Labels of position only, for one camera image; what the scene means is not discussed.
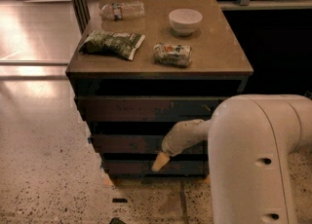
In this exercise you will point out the green chip bag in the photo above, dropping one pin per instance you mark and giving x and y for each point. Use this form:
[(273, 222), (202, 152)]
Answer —
[(121, 44)]

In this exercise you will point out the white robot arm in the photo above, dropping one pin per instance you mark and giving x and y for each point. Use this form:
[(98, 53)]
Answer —
[(250, 137)]

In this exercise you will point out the white ceramic bowl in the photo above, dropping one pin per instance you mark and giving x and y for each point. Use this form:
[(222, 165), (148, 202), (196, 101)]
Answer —
[(184, 22)]

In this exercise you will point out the crushed drink can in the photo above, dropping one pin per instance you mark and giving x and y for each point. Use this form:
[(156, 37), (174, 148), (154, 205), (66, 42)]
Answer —
[(173, 55)]

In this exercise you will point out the brown drawer cabinet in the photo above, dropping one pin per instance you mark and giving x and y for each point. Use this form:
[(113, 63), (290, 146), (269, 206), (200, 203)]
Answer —
[(218, 68)]

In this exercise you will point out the dark object bottom edge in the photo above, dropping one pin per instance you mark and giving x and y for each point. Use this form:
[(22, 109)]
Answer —
[(116, 221)]

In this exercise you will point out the top drawer front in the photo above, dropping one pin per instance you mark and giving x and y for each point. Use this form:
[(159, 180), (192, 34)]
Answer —
[(146, 109)]

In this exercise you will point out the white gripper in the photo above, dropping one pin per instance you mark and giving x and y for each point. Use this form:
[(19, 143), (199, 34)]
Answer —
[(175, 143)]

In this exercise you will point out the clear plastic water bottle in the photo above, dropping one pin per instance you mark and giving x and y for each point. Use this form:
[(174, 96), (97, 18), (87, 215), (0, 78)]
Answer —
[(122, 10)]

